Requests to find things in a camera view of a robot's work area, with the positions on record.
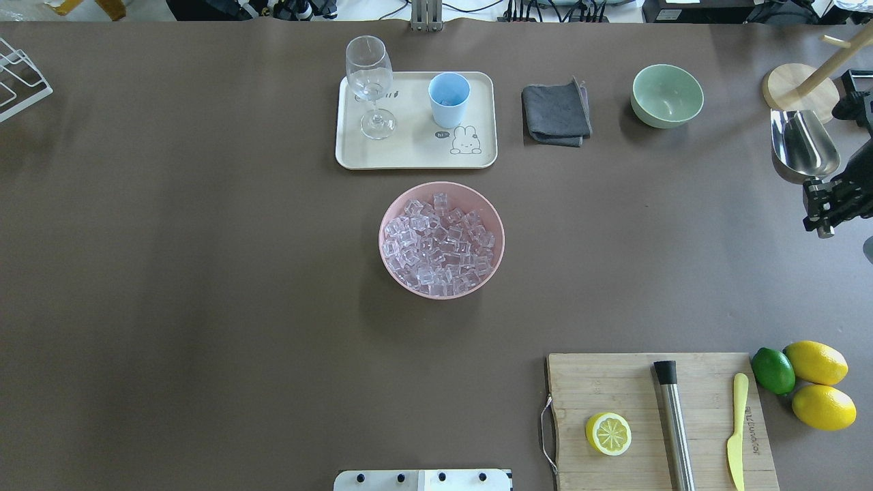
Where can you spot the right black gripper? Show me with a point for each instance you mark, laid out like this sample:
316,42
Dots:
855,188

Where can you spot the metal ice scoop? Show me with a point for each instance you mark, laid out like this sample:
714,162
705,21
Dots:
802,148

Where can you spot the pink bowl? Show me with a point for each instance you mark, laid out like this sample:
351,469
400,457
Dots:
399,273

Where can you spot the pile of clear ice cubes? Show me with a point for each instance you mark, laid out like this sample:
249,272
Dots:
440,245

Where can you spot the light blue plastic cup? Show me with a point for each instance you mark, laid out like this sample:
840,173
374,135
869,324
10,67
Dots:
449,93

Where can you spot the wooden mug tree stand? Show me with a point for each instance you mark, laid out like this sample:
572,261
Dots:
803,87

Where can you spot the upper yellow lemon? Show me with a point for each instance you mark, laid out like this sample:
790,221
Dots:
816,362

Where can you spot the yellow lemon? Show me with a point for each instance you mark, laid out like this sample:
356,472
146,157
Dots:
816,362
824,407

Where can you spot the green lime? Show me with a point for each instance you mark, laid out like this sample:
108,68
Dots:
773,371

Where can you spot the green bowl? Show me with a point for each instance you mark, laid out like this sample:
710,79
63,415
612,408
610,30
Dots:
666,96

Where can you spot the lower yellow lemon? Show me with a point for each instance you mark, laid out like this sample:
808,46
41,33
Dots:
824,407

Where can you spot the yellow plastic knife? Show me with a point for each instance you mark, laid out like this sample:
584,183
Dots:
735,443

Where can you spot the folded grey cloth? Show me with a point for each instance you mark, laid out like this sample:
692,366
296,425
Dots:
557,115

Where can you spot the steel muddler black tip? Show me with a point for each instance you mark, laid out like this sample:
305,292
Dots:
666,373

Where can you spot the wooden cutting board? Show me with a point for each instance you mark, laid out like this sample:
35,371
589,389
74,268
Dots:
585,384

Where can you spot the half lemon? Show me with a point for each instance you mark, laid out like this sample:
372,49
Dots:
608,433

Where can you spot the cream rabbit serving tray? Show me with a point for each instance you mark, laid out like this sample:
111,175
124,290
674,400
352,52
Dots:
418,143

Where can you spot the clear wine glass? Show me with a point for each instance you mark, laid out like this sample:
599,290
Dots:
370,77

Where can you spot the aluminium frame post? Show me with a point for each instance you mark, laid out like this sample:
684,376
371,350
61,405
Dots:
427,15

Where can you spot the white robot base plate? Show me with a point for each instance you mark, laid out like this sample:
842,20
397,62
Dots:
425,479

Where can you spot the white wire cup rack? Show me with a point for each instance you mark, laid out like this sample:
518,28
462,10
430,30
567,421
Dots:
22,82

